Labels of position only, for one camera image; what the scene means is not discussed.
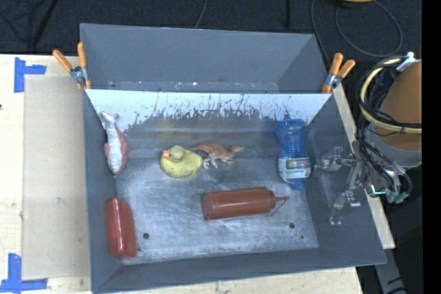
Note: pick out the white and pink toy fish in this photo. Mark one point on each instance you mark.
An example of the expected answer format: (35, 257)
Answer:
(114, 148)

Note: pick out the grey metal bin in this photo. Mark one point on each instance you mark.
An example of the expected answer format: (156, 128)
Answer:
(206, 234)

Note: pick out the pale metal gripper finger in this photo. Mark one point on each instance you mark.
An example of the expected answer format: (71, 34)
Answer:
(332, 162)
(348, 200)

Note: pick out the blue clear plastic bottle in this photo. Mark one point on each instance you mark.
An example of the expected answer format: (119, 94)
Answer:
(293, 148)

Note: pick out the orange toy lizard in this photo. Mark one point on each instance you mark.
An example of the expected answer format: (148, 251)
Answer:
(218, 152)

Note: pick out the red-brown squeeze bottle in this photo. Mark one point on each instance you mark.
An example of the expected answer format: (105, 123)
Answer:
(236, 203)

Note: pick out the pale wood flat board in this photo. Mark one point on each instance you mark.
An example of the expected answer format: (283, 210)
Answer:
(51, 182)

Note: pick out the yellow rubber duck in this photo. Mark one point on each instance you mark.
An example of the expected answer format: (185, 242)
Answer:
(181, 163)

